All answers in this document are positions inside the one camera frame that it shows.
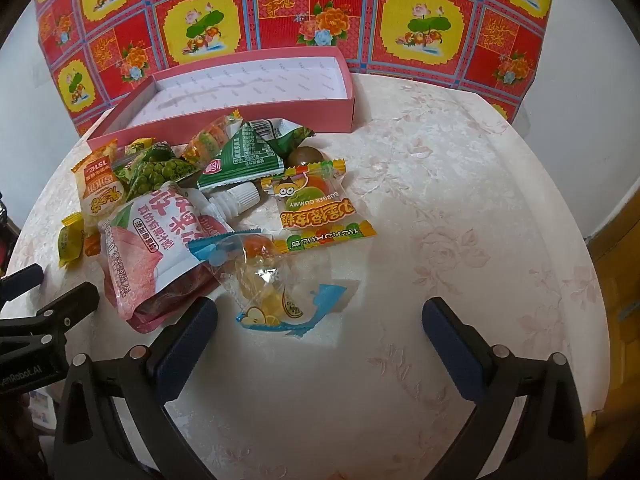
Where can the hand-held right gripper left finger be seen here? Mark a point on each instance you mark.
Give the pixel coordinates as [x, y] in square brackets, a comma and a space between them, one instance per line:
[187, 347]

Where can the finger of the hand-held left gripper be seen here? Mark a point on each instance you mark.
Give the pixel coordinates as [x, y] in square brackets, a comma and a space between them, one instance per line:
[22, 282]
[60, 310]

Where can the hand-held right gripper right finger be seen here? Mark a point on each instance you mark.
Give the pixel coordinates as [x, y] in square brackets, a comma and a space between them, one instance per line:
[455, 355]

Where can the small yellow candy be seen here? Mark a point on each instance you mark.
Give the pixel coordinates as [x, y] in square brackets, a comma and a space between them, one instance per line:
[71, 242]

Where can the pink jelly drink pouch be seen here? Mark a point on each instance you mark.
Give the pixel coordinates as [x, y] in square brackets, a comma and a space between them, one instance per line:
[150, 255]

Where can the clear blue candy packet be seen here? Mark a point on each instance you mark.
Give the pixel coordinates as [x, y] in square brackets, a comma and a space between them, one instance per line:
[265, 280]

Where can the orange yellow snack packet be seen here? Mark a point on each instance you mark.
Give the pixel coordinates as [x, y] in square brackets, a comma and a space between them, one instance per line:
[95, 190]

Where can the green pea snack packet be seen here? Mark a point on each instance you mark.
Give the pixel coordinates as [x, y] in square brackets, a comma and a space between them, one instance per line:
[157, 172]

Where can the small yellow green candy packet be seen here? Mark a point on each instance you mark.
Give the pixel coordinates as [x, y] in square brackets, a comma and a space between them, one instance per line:
[137, 146]

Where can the yellow gummy candy packet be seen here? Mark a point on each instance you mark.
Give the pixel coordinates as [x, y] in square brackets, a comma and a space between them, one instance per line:
[315, 205]

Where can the green triangular snack packet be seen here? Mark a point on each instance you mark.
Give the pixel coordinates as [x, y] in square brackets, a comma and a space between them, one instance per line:
[245, 157]

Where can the orange green snack packet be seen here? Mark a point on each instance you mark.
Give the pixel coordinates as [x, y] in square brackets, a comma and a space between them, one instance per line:
[210, 141]

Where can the brown round candy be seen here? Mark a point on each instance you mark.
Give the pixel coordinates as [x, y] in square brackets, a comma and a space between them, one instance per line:
[304, 156]

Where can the green white snack packet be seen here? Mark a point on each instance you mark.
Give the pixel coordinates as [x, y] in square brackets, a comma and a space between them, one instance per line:
[285, 135]

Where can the pink cardboard box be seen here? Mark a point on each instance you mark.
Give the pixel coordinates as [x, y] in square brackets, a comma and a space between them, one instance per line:
[240, 85]

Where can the person's left forearm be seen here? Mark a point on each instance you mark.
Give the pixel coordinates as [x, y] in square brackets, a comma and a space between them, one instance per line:
[15, 435]

